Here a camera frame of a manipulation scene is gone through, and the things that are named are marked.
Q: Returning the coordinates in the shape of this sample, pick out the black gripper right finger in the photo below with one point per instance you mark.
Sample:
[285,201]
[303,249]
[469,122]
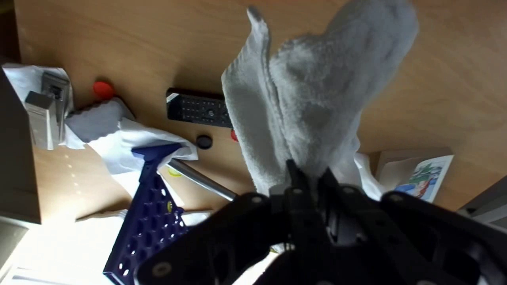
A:
[380,242]

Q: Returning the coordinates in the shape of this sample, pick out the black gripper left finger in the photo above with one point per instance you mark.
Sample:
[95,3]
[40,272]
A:
[301,227]

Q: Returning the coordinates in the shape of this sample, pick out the white towel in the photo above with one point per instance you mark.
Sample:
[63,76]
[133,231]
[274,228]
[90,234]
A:
[317,95]

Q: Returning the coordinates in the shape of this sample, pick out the colourful printed card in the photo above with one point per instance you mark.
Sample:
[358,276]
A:
[421,176]

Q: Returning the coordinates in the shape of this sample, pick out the small red disc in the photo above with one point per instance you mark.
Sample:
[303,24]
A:
[233,136]

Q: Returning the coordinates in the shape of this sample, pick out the small black disc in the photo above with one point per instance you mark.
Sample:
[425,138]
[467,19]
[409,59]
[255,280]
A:
[204,141]

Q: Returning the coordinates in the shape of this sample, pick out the blue plastic basket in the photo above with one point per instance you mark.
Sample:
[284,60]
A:
[150,222]

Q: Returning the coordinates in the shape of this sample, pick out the black remote control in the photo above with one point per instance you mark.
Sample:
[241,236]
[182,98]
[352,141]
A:
[198,108]

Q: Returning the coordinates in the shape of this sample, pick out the red bottle cap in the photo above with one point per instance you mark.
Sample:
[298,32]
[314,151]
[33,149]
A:
[103,89]

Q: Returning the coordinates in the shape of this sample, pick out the white paper sheet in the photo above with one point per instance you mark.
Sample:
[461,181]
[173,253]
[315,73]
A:
[57,253]

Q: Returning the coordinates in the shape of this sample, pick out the grey metal object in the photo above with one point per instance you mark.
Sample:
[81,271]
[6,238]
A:
[49,108]

